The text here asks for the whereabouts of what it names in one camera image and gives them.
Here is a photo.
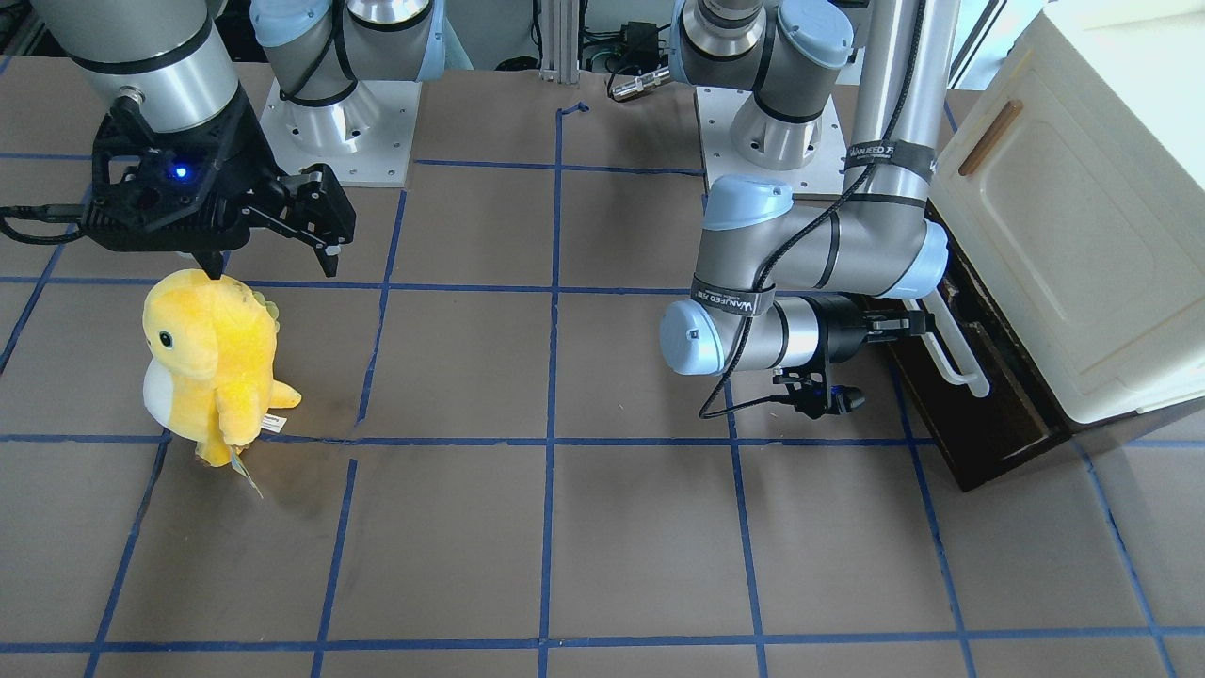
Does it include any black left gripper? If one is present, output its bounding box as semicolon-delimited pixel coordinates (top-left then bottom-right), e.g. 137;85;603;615
809;295;937;362

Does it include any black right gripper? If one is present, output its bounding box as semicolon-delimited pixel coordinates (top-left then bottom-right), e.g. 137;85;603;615
80;87;357;282

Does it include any dark brown wooden drawer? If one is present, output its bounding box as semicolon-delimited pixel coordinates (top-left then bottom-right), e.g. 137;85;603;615
888;240;1075;491

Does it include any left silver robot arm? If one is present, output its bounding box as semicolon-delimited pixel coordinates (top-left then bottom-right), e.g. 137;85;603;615
659;1;958;375

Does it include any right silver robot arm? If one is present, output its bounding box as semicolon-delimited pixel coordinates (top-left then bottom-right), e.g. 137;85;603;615
11;1;455;279

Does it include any yellow plush dinosaur toy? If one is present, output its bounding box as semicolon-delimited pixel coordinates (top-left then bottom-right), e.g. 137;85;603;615
141;269;302;479

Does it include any silver metal connector plug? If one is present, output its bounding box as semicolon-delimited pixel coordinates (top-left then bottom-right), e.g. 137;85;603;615
607;66;672;104

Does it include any black power adapter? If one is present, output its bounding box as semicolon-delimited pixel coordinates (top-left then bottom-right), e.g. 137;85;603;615
617;20;660;72

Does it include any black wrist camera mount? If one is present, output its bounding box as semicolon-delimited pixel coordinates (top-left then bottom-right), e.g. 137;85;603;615
772;366;866;420

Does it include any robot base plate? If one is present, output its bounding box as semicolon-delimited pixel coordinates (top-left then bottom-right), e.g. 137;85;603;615
260;81;423;188
696;87;856;201

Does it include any black camera cable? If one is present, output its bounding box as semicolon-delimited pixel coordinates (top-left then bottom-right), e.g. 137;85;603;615
698;0;933;421

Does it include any white cabinet with brown handle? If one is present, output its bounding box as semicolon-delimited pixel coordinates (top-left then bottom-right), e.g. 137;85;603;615
931;1;1204;424

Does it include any aluminium frame post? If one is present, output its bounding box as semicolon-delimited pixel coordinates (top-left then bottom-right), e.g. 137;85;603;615
537;0;582;89

